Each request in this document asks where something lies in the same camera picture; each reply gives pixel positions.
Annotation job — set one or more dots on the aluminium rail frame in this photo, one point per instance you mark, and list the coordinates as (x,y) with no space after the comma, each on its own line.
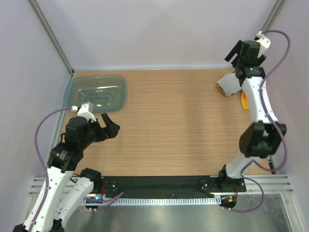
(255,184)

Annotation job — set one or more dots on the grey panda towel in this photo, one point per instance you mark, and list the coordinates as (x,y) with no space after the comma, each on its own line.
(229,84)

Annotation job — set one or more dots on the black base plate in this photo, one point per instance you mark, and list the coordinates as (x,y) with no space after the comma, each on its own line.
(171,184)

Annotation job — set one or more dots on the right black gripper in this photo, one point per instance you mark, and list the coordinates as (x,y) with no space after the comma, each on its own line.
(236,50)

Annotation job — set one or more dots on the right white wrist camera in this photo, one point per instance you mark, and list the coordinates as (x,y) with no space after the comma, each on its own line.
(264,42)

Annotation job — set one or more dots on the teal plastic container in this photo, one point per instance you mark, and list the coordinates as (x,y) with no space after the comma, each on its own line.
(107,93)

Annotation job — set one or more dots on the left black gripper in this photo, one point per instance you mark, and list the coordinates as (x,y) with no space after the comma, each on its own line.
(110,131)

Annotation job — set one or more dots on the white slotted cable duct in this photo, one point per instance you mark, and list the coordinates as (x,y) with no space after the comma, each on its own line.
(166,202)

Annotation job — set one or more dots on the grey orange towel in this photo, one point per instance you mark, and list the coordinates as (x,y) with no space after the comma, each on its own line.
(243,99)

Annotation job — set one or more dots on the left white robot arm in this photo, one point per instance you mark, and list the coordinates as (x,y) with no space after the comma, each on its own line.
(52,211)

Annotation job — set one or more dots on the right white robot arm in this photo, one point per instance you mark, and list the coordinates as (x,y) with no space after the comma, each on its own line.
(264,135)

